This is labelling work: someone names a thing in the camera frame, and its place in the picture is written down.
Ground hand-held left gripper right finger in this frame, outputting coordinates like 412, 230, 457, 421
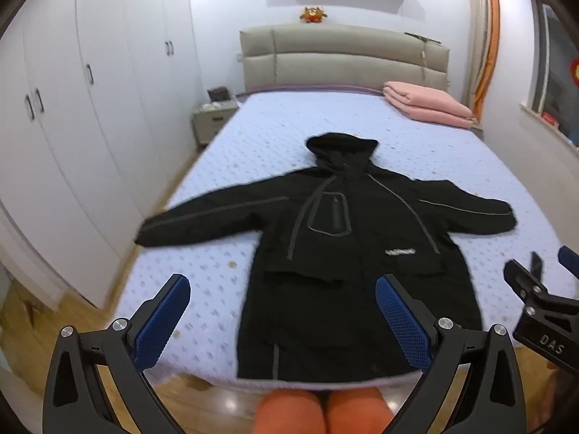
375, 273, 528, 434

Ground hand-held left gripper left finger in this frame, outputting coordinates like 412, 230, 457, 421
43, 273, 193, 434

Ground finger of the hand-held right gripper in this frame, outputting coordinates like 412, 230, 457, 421
530, 245, 579, 281
503, 259, 579, 315

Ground black hooded jacket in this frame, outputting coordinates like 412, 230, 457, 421
136, 132, 517, 383

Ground person's orange pants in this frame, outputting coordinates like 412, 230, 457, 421
255, 386, 392, 434

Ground window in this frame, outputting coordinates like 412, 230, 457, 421
527, 0, 579, 145

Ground pink folded blanket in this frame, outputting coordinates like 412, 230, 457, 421
382, 81, 479, 128

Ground grey nightstand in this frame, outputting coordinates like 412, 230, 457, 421
192, 99, 240, 149

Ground bed with floral sheet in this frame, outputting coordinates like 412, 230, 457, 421
120, 86, 579, 392

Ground orange and white curtain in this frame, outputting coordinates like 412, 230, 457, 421
468, 0, 500, 109

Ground white wardrobe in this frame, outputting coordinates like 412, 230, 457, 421
0, 0, 204, 312

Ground beige padded headboard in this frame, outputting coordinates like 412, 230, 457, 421
239, 25, 449, 95

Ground brown plush toy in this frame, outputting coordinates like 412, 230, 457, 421
299, 5, 329, 24

